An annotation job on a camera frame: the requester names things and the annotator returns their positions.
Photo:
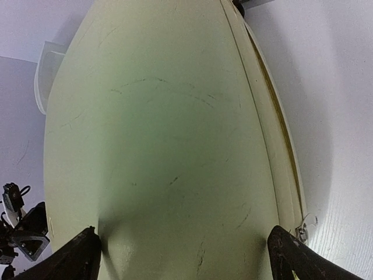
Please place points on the pale yellow hard suitcase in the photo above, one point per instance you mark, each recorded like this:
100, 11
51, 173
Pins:
164, 131

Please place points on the white plastic drawer organizer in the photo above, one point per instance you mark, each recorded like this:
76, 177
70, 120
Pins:
50, 60

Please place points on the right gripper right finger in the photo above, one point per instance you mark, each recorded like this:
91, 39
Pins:
291, 259

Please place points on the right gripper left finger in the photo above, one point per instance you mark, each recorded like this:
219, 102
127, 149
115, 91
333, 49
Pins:
78, 259

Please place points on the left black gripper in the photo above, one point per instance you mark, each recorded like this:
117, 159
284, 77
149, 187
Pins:
31, 239

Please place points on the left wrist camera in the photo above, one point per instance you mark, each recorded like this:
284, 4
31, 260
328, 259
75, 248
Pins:
13, 203

